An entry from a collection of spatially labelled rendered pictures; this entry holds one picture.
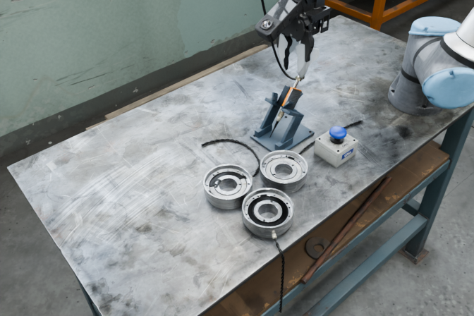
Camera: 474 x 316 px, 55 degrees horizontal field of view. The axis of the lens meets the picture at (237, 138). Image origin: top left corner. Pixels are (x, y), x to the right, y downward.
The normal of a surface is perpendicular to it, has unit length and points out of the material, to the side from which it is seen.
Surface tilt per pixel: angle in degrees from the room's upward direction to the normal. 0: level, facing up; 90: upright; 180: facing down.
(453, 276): 0
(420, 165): 0
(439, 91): 97
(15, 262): 0
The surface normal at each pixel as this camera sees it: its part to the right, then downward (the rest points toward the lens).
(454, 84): -0.10, 0.73
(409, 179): -0.03, -0.76
